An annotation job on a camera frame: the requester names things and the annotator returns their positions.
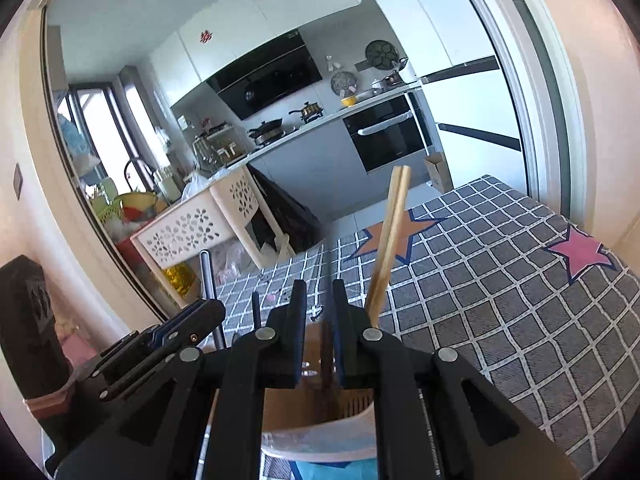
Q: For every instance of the gold foil item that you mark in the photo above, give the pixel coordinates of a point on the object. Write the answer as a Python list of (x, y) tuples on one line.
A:
[(177, 280)]

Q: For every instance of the white upper cabinets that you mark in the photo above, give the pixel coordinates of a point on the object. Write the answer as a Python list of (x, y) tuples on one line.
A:
[(225, 25)]

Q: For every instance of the black kitchen faucet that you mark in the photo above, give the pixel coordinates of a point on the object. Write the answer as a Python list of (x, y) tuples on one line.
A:
[(135, 172)]

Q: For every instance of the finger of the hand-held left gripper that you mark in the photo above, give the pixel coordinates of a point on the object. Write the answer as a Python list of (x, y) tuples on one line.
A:
[(200, 322), (165, 327)]

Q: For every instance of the white plastic bag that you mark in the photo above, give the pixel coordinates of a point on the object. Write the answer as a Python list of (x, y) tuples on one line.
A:
[(197, 185)]

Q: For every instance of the clear plastic bags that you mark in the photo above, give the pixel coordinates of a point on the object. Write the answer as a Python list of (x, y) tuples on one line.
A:
[(235, 260)]

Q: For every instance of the grey checked star tablecloth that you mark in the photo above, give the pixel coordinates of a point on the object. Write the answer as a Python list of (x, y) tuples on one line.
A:
[(475, 310)]

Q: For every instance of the sliding door frame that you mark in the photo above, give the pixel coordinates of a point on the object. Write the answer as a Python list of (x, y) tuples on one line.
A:
[(540, 85)]

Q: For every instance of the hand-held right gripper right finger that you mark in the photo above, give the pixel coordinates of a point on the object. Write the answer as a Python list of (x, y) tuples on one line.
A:
[(341, 340)]

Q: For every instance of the wooden chopstick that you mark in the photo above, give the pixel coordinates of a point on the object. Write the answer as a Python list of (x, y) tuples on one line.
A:
[(384, 240), (395, 240)]

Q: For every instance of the black wok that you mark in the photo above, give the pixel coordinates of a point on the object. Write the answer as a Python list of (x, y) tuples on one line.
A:
[(265, 130)]

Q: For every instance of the red item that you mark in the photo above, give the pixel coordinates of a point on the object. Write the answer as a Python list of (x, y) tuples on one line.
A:
[(127, 252)]

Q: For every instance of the cardboard box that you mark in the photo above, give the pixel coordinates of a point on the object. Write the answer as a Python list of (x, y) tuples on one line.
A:
[(437, 172)]

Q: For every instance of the white plastic utensil holder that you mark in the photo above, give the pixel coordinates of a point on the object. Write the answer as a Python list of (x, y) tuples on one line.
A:
[(325, 435)]

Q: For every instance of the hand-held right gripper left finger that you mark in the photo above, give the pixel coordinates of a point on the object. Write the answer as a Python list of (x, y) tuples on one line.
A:
[(295, 340)]

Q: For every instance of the black built-in oven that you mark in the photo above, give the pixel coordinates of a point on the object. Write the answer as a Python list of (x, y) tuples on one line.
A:
[(387, 130)]

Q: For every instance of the black range hood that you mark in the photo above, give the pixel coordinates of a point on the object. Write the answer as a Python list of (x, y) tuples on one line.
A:
[(265, 77)]

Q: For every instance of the steel pot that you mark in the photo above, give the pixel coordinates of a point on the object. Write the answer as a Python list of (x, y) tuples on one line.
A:
[(387, 80)]

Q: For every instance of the white flower-cutout storage cart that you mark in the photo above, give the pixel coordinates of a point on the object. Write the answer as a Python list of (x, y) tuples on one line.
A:
[(200, 220)]

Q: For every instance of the dark wall switch plate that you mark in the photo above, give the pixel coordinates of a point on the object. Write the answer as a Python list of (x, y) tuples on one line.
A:
[(18, 180)]

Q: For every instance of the yellow bowl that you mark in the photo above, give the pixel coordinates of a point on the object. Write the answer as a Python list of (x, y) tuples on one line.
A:
[(348, 101)]

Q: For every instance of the round hanging trivet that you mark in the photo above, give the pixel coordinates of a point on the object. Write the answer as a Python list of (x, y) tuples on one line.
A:
[(343, 81)]

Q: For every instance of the pink plastic stool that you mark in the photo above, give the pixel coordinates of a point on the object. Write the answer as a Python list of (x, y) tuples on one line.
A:
[(75, 345)]

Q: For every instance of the white refrigerator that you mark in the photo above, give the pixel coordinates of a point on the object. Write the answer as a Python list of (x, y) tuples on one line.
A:
[(475, 110)]

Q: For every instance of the yellow colander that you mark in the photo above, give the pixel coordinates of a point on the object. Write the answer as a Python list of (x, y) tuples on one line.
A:
[(137, 205)]

